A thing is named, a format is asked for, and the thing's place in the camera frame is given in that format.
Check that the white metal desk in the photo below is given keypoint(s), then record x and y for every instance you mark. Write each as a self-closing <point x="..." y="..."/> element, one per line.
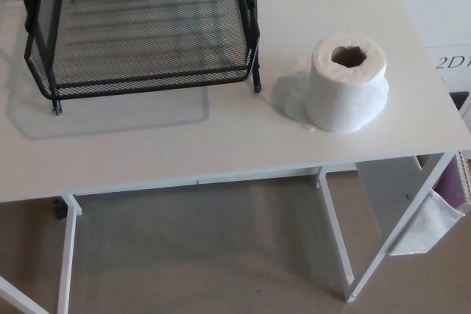
<point x="184" y="145"/>

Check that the white toilet paper roll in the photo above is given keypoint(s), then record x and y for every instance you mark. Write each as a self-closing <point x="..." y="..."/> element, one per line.
<point x="346" y="97"/>

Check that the black mesh file tray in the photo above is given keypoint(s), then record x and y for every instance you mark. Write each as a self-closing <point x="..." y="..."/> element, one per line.
<point x="147" y="34"/>

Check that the black caster wheel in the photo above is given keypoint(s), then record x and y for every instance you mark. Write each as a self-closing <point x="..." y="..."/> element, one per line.
<point x="59" y="208"/>

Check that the white fabric side pouch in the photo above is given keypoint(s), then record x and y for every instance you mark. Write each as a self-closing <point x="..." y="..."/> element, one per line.
<point x="427" y="225"/>

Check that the white box with print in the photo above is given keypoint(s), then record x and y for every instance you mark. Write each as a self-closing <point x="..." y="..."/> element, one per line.
<point x="450" y="71"/>

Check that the purple storage box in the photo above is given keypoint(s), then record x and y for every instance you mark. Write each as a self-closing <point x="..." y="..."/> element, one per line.
<point x="458" y="185"/>

